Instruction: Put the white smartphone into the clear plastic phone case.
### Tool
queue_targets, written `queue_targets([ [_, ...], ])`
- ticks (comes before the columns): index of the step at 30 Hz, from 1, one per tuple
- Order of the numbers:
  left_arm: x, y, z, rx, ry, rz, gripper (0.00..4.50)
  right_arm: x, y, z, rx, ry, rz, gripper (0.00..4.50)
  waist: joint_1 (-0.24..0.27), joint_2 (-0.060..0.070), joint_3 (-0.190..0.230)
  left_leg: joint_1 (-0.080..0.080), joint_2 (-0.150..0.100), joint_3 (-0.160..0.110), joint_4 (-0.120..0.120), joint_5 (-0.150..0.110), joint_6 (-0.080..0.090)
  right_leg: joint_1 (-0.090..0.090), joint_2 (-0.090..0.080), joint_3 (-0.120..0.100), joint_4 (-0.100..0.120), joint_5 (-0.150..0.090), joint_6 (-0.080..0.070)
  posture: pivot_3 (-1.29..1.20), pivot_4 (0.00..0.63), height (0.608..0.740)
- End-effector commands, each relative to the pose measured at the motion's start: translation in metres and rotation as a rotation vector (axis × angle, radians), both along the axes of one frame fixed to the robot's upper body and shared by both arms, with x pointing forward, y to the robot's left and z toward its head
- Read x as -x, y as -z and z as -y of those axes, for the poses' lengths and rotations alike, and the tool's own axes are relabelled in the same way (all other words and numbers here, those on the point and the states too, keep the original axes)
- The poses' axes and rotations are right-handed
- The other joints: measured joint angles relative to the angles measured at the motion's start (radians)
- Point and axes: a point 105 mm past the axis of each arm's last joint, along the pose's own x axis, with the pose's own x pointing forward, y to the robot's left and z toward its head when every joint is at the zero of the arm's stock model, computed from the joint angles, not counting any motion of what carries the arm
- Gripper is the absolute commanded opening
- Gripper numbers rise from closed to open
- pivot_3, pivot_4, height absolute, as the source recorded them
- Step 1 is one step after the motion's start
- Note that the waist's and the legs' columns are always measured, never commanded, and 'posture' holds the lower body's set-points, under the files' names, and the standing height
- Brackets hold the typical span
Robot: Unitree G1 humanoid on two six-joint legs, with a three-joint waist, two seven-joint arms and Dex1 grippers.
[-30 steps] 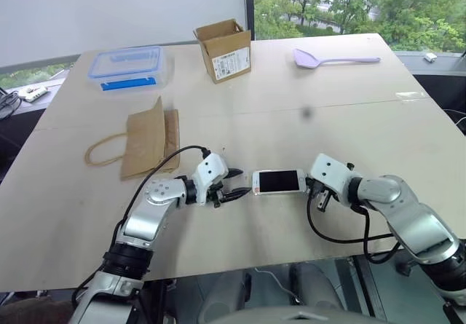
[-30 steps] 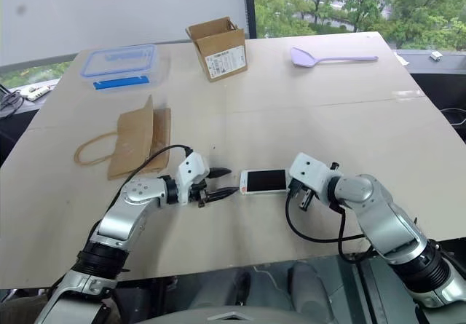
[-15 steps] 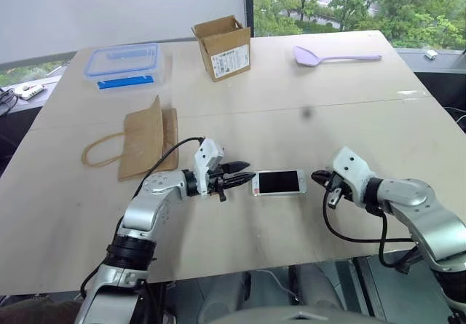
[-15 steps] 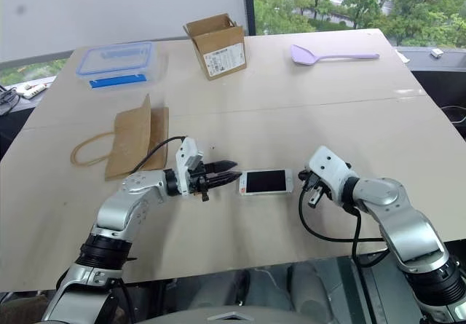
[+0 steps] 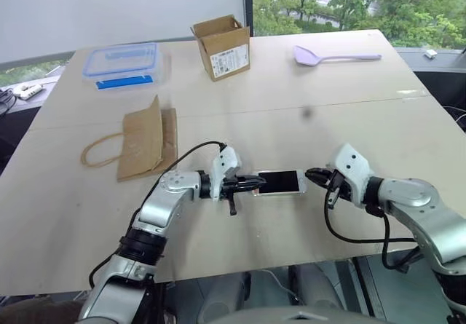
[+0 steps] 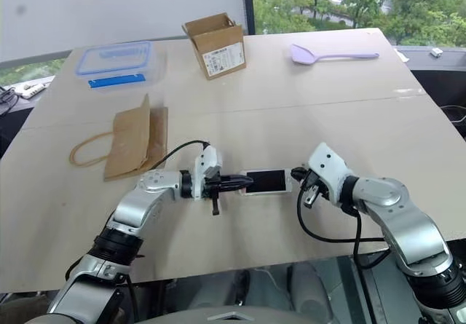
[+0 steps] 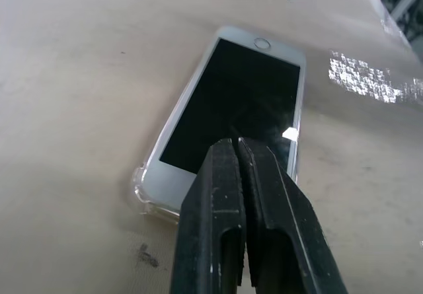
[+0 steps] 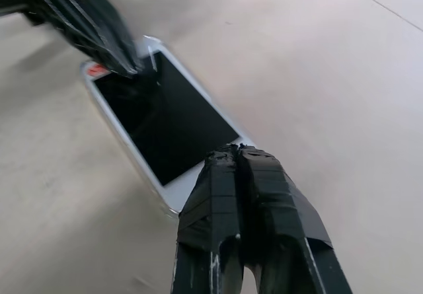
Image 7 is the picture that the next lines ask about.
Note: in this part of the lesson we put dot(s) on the white smartphone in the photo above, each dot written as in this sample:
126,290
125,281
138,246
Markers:
231,109

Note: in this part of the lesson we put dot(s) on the clear plastic phone case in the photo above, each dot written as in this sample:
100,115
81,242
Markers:
140,188

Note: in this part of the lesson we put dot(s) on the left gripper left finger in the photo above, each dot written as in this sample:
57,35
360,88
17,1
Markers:
208,228

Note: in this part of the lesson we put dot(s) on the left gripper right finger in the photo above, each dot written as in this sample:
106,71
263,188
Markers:
284,241

